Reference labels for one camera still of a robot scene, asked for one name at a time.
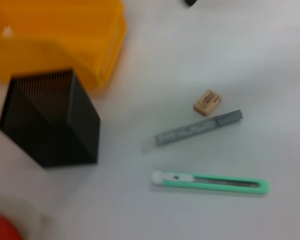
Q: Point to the grey marker pen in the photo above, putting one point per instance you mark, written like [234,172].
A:
[190,127]

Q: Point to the mint green utility knife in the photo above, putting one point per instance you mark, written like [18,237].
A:
[262,186]

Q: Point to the yellow plastic bin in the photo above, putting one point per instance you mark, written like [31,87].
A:
[65,37]

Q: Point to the pale green wavy fruit plate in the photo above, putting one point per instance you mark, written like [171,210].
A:
[32,220]

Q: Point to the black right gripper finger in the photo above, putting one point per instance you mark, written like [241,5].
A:
[190,2]

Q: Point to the red-orange fruit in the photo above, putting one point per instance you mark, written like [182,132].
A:
[2,230]

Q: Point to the black mesh pen holder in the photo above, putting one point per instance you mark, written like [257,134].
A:
[52,130]

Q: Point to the beige eraser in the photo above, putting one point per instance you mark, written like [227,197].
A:
[207,103]

